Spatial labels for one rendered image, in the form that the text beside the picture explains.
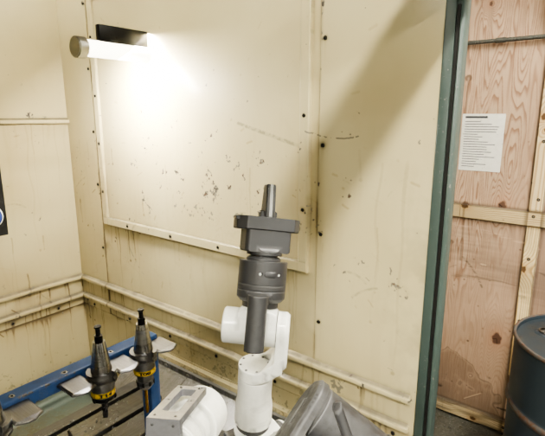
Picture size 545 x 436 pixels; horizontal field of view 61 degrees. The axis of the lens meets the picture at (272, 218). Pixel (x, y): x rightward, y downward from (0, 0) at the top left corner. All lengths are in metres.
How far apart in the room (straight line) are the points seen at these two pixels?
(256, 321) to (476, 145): 2.08
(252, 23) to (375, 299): 0.77
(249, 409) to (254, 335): 0.18
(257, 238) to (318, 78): 0.51
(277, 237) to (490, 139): 1.98
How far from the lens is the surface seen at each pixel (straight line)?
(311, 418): 0.69
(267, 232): 0.82
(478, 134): 2.69
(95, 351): 1.08
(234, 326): 0.83
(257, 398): 0.91
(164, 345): 1.19
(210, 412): 0.58
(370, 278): 1.16
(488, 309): 2.86
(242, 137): 1.31
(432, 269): 1.09
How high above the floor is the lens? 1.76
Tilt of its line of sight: 13 degrees down
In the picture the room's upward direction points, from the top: straight up
